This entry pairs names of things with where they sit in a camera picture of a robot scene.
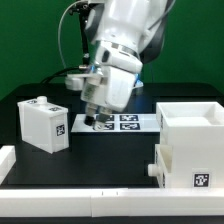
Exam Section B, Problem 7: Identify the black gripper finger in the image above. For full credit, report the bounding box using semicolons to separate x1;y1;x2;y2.
83;103;98;127
94;107;110;131

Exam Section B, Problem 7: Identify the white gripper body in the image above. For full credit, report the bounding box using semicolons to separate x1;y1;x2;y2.
80;63;138;114

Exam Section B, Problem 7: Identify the white drawer with knob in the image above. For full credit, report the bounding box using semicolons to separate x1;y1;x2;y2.
17;96;69;154

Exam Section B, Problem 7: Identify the white drawer tray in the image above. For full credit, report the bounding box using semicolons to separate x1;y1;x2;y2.
148;144;173;188

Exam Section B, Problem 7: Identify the large white drawer housing box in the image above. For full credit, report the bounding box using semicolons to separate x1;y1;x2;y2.
156;102;224;189

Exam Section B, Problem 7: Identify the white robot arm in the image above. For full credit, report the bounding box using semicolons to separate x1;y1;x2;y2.
81;0;176;131

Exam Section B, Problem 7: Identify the white marker tag plate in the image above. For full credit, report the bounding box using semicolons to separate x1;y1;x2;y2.
71;114;160;133

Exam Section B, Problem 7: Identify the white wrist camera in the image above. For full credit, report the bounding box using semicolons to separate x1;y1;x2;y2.
65;73;100;91

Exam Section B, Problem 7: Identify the white front rail bar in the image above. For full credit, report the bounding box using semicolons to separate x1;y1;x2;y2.
0;189;224;217

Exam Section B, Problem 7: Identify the black camera stand pole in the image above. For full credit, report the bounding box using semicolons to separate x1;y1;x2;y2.
69;0;90;65

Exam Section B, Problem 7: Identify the white left rail block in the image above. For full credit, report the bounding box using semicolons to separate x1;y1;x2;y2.
0;145;16;185

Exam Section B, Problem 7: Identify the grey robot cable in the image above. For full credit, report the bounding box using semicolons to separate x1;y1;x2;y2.
57;1;84;84

